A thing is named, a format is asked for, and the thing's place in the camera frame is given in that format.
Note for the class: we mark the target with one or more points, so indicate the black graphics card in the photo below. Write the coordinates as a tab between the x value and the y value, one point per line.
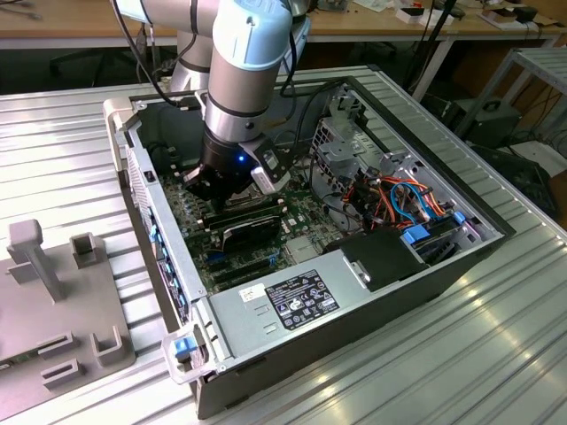
252	234

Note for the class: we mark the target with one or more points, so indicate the blue disk carrier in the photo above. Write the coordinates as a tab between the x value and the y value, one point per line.
416	233

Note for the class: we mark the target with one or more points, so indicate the black power supply label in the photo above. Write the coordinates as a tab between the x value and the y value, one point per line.
301	301

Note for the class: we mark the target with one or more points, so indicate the black expansion slot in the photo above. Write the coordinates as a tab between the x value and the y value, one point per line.
246	275
239	265

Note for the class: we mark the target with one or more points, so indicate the clear plastic corner piece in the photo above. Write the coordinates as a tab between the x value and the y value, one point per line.
177	372

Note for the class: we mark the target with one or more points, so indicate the brown cardboard box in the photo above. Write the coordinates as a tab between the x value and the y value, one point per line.
498	17

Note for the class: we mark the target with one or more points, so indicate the silver drive cage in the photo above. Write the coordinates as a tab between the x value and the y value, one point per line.
341	150

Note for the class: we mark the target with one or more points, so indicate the wooden desk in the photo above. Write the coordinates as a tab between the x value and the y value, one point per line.
66	22

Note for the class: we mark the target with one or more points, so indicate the grey PC case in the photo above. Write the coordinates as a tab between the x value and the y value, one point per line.
354	336

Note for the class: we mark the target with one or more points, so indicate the white box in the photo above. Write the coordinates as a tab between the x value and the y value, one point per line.
421	17

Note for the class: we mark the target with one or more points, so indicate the silver power supply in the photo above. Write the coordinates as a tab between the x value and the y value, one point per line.
239	319

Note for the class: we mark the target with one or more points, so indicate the small blue clip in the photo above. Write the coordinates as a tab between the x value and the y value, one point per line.
459	217

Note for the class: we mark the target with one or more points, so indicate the metal shelf frame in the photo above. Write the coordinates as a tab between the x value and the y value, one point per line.
545	57

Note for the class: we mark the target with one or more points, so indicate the blue case latch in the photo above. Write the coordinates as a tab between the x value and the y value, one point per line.
182	347

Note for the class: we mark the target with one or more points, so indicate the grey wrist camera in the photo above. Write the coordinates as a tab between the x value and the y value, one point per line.
270	177

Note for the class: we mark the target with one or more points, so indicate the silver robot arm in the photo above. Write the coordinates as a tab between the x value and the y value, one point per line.
239	97

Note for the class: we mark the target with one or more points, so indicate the green motherboard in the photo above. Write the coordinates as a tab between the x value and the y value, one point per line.
301	208

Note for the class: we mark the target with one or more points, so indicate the grey parts rack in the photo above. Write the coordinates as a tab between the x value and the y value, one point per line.
66	319

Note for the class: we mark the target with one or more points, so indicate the black equipment box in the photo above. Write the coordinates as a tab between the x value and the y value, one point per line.
491	124

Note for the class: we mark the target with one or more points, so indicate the silver chipset heatsink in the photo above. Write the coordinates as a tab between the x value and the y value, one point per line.
303	249

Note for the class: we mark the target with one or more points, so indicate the green RAM stick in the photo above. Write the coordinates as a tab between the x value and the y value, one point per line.
20	357

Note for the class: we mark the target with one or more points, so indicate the black plastic shroud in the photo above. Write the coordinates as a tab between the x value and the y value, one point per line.
385	261

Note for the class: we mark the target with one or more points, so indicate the blue port connector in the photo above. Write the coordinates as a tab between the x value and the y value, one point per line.
167	268
153	232
176	283

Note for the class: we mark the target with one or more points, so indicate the white sticker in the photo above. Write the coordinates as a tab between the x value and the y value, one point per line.
252	294

